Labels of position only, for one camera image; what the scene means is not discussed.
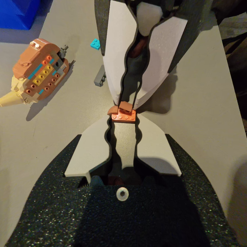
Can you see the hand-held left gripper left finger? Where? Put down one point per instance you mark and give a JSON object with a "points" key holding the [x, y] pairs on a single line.
{"points": [[88, 152]]}

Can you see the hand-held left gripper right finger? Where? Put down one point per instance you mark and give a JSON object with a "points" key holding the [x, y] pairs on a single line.
{"points": [[156, 146]]}

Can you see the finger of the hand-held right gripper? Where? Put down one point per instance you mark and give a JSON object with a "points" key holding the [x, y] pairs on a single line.
{"points": [[162, 54], [117, 38]]}

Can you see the turquoise square plate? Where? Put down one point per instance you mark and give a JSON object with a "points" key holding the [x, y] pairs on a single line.
{"points": [[95, 44]]}

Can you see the grey long brick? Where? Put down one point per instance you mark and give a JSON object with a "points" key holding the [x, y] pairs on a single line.
{"points": [[99, 77]]}

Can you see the orange brick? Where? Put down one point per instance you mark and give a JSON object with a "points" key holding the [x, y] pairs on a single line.
{"points": [[123, 118]]}

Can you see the brown quarter dome brick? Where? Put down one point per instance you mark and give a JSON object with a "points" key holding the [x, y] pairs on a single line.
{"points": [[112, 110]]}

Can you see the brown curved slope brick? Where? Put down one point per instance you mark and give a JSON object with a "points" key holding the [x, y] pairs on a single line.
{"points": [[126, 105]]}

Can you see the brown tan brick-built model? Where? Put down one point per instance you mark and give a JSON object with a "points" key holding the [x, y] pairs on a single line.
{"points": [[42, 57]]}

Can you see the blue plastic bin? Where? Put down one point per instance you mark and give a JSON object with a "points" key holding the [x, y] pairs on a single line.
{"points": [[19, 11]]}

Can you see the grey desk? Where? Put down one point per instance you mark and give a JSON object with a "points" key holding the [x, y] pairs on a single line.
{"points": [[193, 96]]}

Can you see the person's right hand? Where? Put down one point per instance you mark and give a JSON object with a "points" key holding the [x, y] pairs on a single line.
{"points": [[140, 47]]}

